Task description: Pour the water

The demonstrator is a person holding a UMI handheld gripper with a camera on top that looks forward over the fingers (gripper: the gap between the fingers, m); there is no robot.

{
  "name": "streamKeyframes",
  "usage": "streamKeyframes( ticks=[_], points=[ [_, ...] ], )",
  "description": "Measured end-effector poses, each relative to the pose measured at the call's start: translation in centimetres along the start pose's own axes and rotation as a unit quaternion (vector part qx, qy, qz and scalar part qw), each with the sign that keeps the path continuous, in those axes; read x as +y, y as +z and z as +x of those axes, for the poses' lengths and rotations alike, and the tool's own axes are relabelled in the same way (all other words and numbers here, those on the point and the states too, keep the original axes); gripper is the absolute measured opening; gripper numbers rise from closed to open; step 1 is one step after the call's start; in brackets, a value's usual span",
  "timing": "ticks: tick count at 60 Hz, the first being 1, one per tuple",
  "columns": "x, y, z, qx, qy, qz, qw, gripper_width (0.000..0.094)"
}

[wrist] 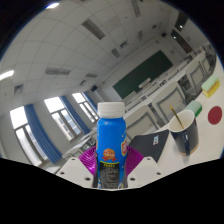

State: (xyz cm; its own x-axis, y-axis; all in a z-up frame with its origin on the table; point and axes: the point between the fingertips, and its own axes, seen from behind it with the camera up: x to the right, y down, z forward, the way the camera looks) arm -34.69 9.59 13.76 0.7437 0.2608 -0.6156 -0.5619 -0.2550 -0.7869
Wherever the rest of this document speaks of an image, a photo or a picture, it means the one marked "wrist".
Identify ceiling lights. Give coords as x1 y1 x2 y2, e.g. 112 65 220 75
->
0 0 188 83

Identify gold spoon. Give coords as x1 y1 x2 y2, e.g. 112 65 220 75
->
169 105 185 130

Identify green chalkboard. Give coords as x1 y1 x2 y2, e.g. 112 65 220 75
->
112 49 174 100

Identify white classroom chairs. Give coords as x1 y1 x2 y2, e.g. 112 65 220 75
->
66 43 218 158

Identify blue drink bottle white cap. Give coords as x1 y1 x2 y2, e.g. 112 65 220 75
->
95 101 129 190

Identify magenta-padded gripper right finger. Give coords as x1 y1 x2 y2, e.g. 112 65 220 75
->
125 145 164 189

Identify white classroom desks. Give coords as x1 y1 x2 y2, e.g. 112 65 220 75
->
61 46 218 158

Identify blue window curtain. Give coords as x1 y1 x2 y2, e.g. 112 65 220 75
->
59 95 92 135
83 92 99 114
23 103 63 164

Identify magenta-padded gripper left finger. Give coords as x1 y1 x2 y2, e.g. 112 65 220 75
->
55 145 99 189

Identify dark blue mug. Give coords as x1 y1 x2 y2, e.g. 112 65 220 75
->
168 109 200 157

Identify classroom windows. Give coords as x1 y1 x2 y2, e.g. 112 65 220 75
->
9 92 98 166

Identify flat round red coaster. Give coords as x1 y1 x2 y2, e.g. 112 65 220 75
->
207 105 223 126

